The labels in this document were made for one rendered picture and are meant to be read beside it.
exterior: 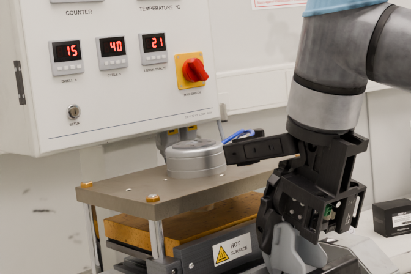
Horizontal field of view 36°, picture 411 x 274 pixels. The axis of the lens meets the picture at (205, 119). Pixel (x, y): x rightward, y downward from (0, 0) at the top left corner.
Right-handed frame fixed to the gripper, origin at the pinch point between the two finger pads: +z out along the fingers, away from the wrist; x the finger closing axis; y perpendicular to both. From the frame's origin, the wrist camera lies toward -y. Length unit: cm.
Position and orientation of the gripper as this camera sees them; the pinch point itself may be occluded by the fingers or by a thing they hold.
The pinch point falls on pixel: (276, 268)
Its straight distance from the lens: 78.1
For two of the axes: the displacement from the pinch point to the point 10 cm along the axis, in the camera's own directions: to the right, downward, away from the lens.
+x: 7.6, -1.5, 6.3
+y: 6.3, 3.6, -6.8
